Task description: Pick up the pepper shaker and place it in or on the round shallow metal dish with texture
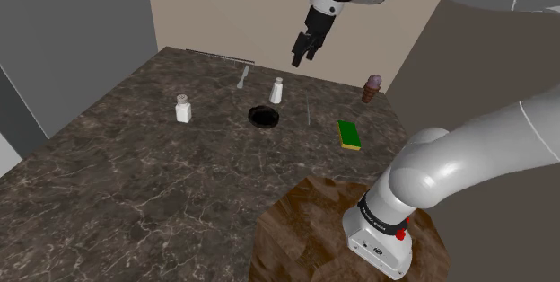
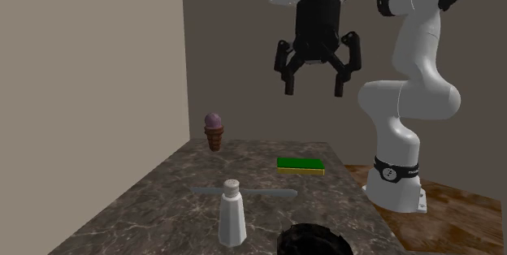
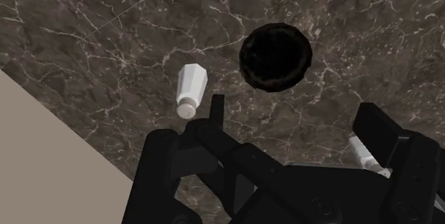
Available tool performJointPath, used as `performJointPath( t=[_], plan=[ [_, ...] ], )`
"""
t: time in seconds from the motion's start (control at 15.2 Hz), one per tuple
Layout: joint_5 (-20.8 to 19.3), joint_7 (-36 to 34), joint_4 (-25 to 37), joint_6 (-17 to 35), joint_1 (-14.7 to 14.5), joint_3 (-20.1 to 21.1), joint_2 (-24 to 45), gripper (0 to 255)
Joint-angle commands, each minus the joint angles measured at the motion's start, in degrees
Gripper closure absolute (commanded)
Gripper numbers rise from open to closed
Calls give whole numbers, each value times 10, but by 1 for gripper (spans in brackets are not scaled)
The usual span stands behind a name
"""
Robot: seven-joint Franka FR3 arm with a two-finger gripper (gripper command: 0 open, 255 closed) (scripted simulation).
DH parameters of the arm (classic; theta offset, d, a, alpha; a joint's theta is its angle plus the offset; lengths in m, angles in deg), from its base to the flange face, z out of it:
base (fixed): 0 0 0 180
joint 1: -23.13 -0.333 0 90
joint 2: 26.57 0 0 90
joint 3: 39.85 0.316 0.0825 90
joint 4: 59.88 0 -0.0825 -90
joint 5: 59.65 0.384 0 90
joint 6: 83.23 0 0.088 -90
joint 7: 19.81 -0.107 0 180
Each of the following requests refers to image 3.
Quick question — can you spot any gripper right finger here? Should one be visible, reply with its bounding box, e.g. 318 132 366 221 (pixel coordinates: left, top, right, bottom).
352 101 445 224

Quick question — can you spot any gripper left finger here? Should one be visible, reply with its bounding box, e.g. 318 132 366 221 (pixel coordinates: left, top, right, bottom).
121 93 283 224

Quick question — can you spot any white salt shaker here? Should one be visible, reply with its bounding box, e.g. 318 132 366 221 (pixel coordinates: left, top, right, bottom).
175 63 209 120

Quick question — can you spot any black round bowl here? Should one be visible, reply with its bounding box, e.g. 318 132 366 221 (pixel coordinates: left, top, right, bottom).
238 22 313 93

